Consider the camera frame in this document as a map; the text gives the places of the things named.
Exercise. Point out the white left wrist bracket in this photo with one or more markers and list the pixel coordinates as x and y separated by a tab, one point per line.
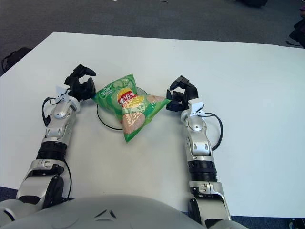
62	91

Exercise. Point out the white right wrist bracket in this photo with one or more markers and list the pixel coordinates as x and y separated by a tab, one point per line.
196	107

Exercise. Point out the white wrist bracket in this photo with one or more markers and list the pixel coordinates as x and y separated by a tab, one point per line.
62	91
196	107

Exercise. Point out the black chair base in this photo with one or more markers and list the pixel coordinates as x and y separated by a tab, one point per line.
300	31

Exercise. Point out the grey robot torso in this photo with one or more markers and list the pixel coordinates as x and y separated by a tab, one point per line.
107	212

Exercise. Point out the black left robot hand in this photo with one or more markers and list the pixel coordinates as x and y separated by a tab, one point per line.
83	90

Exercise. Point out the green potato chips bag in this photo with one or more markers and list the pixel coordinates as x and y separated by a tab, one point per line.
133	107

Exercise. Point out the black bag on floor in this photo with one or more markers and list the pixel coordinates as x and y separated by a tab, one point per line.
15	56

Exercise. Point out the dark metal floor object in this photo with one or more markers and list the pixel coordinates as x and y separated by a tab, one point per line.
297	224

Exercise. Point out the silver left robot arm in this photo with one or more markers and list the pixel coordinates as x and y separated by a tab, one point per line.
59	124

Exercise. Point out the white plate black rim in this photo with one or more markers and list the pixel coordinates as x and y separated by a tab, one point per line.
107	118

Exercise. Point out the black floor object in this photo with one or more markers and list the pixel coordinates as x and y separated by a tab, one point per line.
253	3

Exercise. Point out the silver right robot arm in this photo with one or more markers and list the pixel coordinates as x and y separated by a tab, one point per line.
197	140

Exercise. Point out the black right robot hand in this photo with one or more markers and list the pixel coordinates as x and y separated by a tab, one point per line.
189	94

